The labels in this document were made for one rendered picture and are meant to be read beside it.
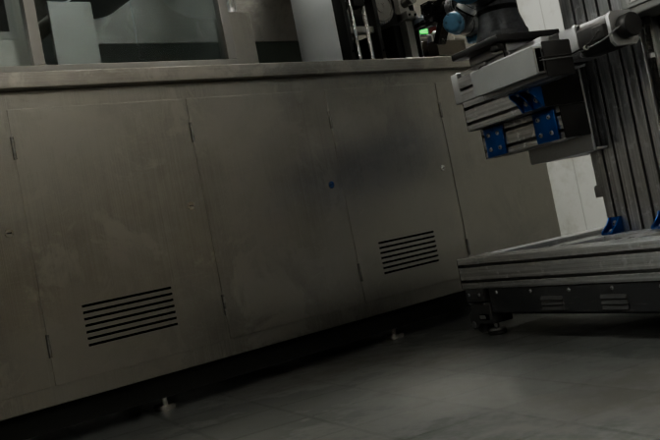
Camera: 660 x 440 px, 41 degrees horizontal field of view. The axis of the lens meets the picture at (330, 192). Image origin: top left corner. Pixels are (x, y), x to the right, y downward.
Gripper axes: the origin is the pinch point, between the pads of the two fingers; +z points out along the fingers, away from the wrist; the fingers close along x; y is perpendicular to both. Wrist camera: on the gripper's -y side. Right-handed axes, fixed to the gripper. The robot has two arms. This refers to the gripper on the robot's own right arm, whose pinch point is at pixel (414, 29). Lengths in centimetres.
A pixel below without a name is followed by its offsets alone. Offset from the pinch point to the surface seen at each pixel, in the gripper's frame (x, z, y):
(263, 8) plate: 48, 30, 18
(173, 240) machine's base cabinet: 136, -29, -65
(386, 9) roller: 15.2, -2.3, 7.5
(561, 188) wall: -273, 152, -71
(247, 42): 77, 4, -3
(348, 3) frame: 44.8, -14.5, 5.4
